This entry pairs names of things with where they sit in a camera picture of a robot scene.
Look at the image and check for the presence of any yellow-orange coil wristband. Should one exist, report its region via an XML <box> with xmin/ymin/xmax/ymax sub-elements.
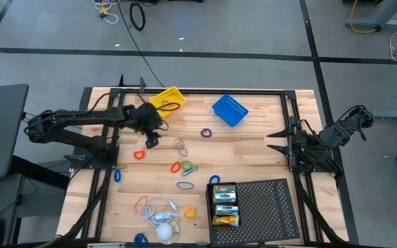
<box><xmin>183</xmin><ymin>206</ymin><xmax>199</xmax><ymax>220</ymax></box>

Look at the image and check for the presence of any grey rubber band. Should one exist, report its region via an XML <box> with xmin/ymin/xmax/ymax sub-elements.
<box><xmin>176</xmin><ymin>141</ymin><xmax>189</xmax><ymax>157</ymax></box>

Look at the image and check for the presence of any silver aluminium bar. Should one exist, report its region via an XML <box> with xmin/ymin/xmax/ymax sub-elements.
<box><xmin>87</xmin><ymin>242</ymin><xmax>127</xmax><ymax>248</ymax></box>

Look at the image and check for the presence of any black cable coil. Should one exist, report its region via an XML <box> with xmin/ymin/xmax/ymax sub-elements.
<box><xmin>129</xmin><ymin>1</ymin><xmax>147</xmax><ymax>32</ymax></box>

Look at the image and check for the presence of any small yellow crayon pack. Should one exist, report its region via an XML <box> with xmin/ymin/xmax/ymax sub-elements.
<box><xmin>212</xmin><ymin>215</ymin><xmax>240</xmax><ymax>227</ymax></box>

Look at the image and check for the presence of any long black floor cable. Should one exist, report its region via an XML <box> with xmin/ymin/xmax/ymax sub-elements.
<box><xmin>116</xmin><ymin>0</ymin><xmax>165</xmax><ymax>88</ymax></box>

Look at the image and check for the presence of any yellow plastic basket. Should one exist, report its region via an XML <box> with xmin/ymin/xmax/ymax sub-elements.
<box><xmin>149</xmin><ymin>85</ymin><xmax>187</xmax><ymax>118</ymax></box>

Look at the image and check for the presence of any white USB charger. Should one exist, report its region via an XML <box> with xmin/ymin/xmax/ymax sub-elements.
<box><xmin>152</xmin><ymin>213</ymin><xmax>172</xmax><ymax>223</ymax></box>

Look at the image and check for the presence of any black perforated metal shelf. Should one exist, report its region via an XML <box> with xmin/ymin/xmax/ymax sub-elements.
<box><xmin>205</xmin><ymin>178</ymin><xmax>301</xmax><ymax>246</ymax></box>

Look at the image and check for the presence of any yellow crayon box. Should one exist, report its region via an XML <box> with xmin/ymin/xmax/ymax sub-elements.
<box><xmin>213</xmin><ymin>185</ymin><xmax>237</xmax><ymax>203</ymax></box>
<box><xmin>214</xmin><ymin>205</ymin><xmax>240</xmax><ymax>217</ymax></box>

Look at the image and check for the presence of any pale orange rubber band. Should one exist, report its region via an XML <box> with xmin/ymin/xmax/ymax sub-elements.
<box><xmin>172</xmin><ymin>136</ymin><xmax>186</xmax><ymax>152</ymax></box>

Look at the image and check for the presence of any white cable bundle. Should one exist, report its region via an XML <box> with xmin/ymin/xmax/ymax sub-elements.
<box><xmin>91</xmin><ymin>0</ymin><xmax>119</xmax><ymax>25</ymax></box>

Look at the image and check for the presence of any black aluminium rig frame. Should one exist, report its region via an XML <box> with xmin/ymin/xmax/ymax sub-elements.
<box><xmin>59</xmin><ymin>74</ymin><xmax>350</xmax><ymax>247</ymax></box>

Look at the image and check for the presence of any yellow floor cable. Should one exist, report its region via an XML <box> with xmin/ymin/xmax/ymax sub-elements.
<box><xmin>349</xmin><ymin>0</ymin><xmax>380</xmax><ymax>34</ymax></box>

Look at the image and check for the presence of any white round puck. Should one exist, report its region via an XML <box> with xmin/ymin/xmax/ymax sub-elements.
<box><xmin>154</xmin><ymin>220</ymin><xmax>181</xmax><ymax>246</ymax></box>

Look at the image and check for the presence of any blue plastic basket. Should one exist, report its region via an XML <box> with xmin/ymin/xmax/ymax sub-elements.
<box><xmin>211</xmin><ymin>93</ymin><xmax>250</xmax><ymax>127</ymax></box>

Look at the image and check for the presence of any grey metal desk base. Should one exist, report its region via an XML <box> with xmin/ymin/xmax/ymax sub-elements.
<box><xmin>345</xmin><ymin>0</ymin><xmax>397</xmax><ymax>32</ymax></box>

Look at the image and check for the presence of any black power box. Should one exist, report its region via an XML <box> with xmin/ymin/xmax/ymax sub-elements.
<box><xmin>79</xmin><ymin>86</ymin><xmax>93</xmax><ymax>112</ymax></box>

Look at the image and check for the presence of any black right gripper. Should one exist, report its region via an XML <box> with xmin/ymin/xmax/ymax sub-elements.
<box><xmin>266</xmin><ymin>116</ymin><xmax>309</xmax><ymax>169</ymax></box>

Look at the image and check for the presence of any grey metal desk foot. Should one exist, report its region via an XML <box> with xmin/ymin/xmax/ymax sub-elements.
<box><xmin>371</xmin><ymin>109</ymin><xmax>397</xmax><ymax>121</ymax></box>

